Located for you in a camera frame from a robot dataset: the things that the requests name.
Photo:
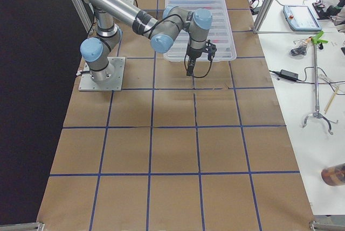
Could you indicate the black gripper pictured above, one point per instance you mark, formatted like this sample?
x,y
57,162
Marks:
x,y
193,53

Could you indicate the clear plastic box lid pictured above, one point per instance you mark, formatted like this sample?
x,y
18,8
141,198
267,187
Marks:
x,y
210,22

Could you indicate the reach grabber tool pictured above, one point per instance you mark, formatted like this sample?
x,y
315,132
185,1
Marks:
x,y
316,114

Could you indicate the teach pendant tablet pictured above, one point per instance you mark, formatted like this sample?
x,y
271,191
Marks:
x,y
300,18

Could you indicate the brown bottle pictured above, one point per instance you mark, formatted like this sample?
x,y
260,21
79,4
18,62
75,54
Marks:
x,y
334,175

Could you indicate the black power adapter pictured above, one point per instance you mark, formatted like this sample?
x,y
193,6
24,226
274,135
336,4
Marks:
x,y
291,76

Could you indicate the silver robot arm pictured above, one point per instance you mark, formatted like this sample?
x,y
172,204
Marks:
x,y
161,33

